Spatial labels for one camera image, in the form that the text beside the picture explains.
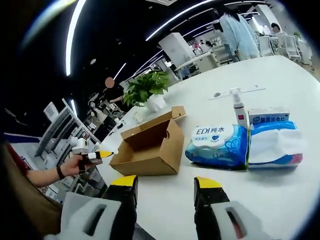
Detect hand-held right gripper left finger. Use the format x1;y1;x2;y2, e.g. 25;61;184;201
59;174;139;240

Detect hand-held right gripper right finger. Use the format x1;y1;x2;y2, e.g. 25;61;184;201
193;176;273;240

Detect brown cardboard shoe box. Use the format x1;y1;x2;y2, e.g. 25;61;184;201
109;105;187;176

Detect blue wet wipes pack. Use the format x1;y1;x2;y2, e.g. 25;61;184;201
184;124;250;171

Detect white blue tissue pack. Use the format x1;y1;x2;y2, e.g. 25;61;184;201
248;120;308;171

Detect white spray bottle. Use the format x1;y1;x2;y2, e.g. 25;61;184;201
230;87;248;127

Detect small white blue box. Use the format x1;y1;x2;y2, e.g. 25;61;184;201
248;107;291;125

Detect person's left hand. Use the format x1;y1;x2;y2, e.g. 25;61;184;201
63;153;89;178

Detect grey metal shelf rack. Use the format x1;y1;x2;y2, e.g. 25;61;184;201
34;101;101;171

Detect white mesh office chair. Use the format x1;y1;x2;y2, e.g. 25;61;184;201
59;191;85;233

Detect person's brown clothing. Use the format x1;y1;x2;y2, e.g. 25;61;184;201
4;142;63;236

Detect potted green plant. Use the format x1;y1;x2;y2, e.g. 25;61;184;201
121;70;171;112

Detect white table socket panel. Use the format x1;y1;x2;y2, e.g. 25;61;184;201
207;84;266;101

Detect row of white office chairs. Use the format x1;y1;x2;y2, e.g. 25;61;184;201
258;32;313;63

